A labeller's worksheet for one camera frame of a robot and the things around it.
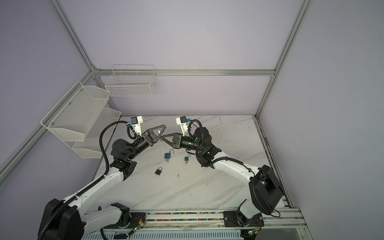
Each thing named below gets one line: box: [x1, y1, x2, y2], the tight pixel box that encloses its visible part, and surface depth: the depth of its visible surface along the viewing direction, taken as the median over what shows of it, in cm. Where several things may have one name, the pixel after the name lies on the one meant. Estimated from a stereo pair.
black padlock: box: [154, 166, 163, 176], surface depth 92 cm
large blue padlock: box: [164, 148, 175, 159], surface depth 98 cm
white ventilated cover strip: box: [84, 230, 244, 240], surface depth 72 cm
